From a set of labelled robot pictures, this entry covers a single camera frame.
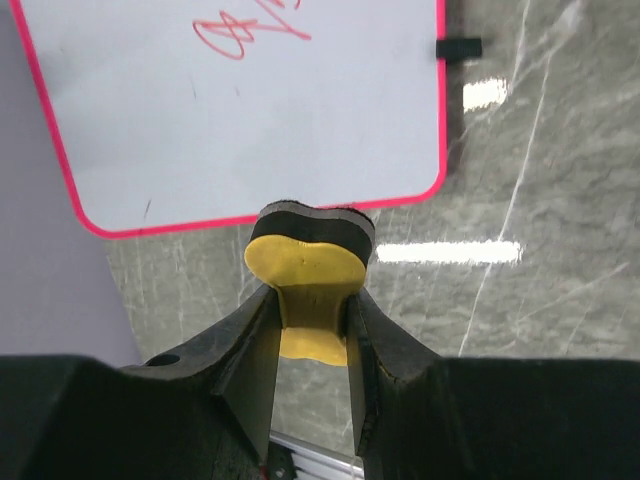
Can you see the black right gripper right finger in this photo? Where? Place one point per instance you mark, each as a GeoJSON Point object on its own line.
{"type": "Point", "coordinates": [419, 415]}

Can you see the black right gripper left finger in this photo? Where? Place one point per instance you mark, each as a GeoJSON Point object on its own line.
{"type": "Point", "coordinates": [201, 410]}

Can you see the yellow bone-shaped eraser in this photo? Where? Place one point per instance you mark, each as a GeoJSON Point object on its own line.
{"type": "Point", "coordinates": [314, 258]}

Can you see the pink framed whiteboard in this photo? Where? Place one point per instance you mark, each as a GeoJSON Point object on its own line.
{"type": "Point", "coordinates": [169, 116]}

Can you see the aluminium front rail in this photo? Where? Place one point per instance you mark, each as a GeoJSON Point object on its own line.
{"type": "Point", "coordinates": [295, 459]}

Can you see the wire whiteboard stand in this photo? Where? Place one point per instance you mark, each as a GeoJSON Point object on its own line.
{"type": "Point", "coordinates": [459, 49]}

